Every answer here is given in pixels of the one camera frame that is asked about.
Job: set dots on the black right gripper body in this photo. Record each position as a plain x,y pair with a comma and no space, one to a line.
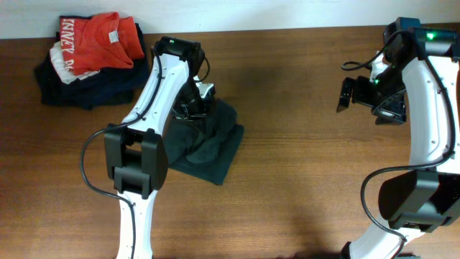
385,98

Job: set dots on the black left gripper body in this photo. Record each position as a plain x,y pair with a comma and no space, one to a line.
190,106

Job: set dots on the dark green t-shirt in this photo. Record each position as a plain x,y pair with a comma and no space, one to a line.
205,148

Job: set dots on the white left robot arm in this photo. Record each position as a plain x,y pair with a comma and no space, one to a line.
136,158

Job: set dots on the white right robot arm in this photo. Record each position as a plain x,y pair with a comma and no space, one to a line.
413,79

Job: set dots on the navy folded shirt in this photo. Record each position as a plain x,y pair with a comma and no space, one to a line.
111,86

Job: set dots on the red folded shirt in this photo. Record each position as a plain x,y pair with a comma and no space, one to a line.
104,40

